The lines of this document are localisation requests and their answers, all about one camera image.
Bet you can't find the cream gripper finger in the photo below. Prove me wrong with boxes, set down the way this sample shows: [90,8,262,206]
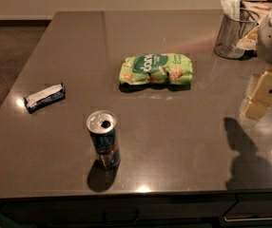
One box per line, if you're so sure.
[240,99,270,120]

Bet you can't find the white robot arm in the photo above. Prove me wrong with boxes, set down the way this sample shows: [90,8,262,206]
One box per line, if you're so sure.
[240,10,272,121]

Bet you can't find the dark cabinet drawer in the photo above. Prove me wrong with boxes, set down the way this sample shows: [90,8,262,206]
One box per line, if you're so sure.
[220,193,272,228]

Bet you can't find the dark blue snack bar wrapper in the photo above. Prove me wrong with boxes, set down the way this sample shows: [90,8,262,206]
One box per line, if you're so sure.
[24,83,66,113]

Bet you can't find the white napkin in cup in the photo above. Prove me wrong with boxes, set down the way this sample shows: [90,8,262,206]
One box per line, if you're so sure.
[221,0,240,20]

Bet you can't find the metal mesh cup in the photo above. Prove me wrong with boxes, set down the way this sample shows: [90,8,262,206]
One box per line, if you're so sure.
[214,8,260,60]

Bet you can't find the blue redbull can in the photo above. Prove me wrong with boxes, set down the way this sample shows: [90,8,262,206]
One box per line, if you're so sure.
[87,110,121,169]

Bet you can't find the green snack bag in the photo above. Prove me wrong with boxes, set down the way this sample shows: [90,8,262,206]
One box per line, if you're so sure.
[119,53,193,86]

